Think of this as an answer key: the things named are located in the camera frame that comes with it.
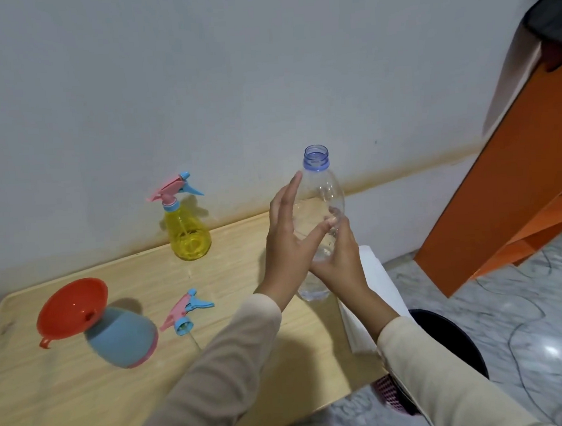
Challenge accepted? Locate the person's right hand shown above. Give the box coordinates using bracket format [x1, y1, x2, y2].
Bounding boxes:
[306, 204, 371, 310]

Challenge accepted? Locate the dark grey cloth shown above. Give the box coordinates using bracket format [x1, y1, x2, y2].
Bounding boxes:
[521, 0, 562, 74]

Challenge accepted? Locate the person's left hand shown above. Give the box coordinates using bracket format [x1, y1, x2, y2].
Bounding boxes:
[248, 168, 344, 313]

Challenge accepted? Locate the black waste bin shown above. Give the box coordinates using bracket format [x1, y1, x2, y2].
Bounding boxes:
[370, 305, 492, 420]

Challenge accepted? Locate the blue bottle with pink base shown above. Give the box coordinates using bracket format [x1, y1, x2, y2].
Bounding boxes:
[83, 304, 161, 373]

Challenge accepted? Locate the pink mesh basket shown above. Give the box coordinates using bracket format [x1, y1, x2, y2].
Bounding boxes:
[374, 372, 423, 420]

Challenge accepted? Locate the yellow spray bottle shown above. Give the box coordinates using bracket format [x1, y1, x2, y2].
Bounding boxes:
[144, 170, 214, 264]

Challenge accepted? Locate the orange wooden cabinet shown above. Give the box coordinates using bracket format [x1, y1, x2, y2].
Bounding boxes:
[402, 50, 562, 301]

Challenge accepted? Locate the thin black cable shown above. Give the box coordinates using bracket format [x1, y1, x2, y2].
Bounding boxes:
[471, 246, 562, 426]

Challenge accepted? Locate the clear plastic bottle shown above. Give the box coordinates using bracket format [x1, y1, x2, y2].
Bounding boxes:
[288, 143, 353, 303]

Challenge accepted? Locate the person's right forearm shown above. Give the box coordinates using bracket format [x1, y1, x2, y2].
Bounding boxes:
[339, 277, 544, 426]

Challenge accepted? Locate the orange plastic funnel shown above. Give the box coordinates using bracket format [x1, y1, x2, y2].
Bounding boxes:
[34, 276, 113, 350]

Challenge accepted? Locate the pink and blue spray head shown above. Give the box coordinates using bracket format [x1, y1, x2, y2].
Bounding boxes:
[156, 287, 217, 338]

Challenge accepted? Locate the white paper sheet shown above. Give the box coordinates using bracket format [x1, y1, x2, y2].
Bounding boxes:
[335, 243, 415, 357]

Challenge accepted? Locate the person's left forearm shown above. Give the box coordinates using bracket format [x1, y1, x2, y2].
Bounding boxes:
[113, 291, 291, 426]

